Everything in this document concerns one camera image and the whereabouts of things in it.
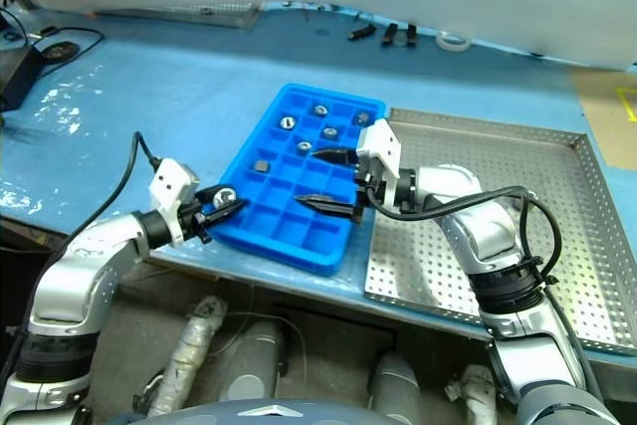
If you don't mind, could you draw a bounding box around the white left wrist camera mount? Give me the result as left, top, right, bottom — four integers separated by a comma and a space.
148, 157, 201, 243

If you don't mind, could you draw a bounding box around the dark grey rounded shape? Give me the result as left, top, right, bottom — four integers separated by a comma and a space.
217, 319, 284, 404
368, 351, 425, 425

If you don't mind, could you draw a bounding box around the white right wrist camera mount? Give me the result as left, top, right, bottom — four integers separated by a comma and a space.
354, 117, 402, 208

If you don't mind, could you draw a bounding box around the blue compartment tray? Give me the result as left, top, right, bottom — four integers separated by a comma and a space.
210, 82, 389, 279

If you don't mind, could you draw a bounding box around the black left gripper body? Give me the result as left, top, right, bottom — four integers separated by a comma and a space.
179, 187, 216, 246

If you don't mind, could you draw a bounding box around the thin black cable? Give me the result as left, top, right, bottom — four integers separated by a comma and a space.
0, 5, 106, 81

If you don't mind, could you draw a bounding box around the grey robot torso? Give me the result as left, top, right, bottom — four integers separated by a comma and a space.
102, 396, 399, 425

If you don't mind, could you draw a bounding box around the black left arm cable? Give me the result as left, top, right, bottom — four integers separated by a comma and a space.
47, 130, 163, 272

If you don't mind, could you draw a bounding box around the white wrapped rounded shape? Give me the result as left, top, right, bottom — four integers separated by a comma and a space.
445, 363, 500, 425
132, 295, 229, 419

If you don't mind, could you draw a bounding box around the perforated steel tray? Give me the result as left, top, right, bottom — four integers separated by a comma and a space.
363, 106, 637, 358

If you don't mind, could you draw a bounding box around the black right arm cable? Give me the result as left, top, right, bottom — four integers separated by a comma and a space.
365, 184, 606, 404

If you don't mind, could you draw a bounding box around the round black disc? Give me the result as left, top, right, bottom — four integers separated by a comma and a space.
39, 40, 82, 63

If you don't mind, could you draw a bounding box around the brown cardboard sheet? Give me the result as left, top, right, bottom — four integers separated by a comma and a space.
570, 65, 637, 173

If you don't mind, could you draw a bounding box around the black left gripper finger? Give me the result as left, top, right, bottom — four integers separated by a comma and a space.
196, 185, 237, 203
201, 199, 249, 229

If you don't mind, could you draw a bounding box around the black box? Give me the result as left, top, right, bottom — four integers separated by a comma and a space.
0, 44, 44, 111

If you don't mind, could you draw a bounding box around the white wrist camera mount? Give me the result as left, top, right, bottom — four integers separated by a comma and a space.
148, 157, 201, 243
354, 117, 402, 208

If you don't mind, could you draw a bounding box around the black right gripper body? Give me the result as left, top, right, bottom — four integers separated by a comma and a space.
351, 151, 388, 225

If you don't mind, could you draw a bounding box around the white tape roll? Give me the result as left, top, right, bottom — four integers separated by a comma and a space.
434, 30, 472, 54

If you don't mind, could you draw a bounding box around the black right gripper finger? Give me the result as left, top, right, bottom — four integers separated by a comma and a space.
293, 192, 363, 224
311, 146, 359, 166

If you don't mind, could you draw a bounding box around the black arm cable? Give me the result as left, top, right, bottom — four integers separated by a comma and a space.
47, 130, 163, 272
365, 184, 606, 404

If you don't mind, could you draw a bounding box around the perforated metal plate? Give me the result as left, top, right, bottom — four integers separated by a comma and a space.
94, 0, 263, 31

